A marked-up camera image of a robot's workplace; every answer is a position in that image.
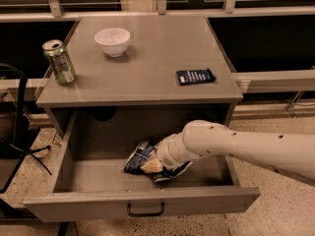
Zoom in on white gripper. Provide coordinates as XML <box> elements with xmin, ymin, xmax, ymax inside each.
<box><xmin>141</xmin><ymin>137</ymin><xmax>187</xmax><ymax>174</ymax></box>

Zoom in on blue chip bag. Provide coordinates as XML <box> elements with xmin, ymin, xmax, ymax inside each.
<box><xmin>122</xmin><ymin>141</ymin><xmax>191</xmax><ymax>183</ymax></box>

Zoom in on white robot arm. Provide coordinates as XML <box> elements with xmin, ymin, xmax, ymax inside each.
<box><xmin>141</xmin><ymin>120</ymin><xmax>315</xmax><ymax>185</ymax></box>

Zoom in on open grey top drawer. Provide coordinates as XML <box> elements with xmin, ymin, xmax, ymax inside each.
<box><xmin>24</xmin><ymin>107</ymin><xmax>260</xmax><ymax>222</ymax></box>

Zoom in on dark blue snack bar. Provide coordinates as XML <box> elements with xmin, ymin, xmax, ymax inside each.
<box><xmin>176</xmin><ymin>68</ymin><xmax>217</xmax><ymax>86</ymax></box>

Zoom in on grey metal cabinet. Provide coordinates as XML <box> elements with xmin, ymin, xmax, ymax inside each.
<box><xmin>34</xmin><ymin>15</ymin><xmax>244</xmax><ymax>140</ymax></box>

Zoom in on white bowl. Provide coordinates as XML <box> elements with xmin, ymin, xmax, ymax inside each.
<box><xmin>94</xmin><ymin>28</ymin><xmax>131</xmax><ymax>57</ymax></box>

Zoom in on green soda can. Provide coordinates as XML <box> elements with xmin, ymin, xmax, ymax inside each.
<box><xmin>42</xmin><ymin>39</ymin><xmax>77</xmax><ymax>86</ymax></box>

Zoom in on metal window railing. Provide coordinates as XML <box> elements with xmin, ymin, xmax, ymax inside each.
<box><xmin>0</xmin><ymin>0</ymin><xmax>315</xmax><ymax>93</ymax></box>

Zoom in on black drawer handle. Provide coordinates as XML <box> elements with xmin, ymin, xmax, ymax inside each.
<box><xmin>126</xmin><ymin>203</ymin><xmax>164</xmax><ymax>218</ymax></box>

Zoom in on black cables and stand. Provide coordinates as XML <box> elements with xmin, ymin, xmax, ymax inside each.
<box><xmin>0</xmin><ymin>62</ymin><xmax>53</xmax><ymax>195</ymax></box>

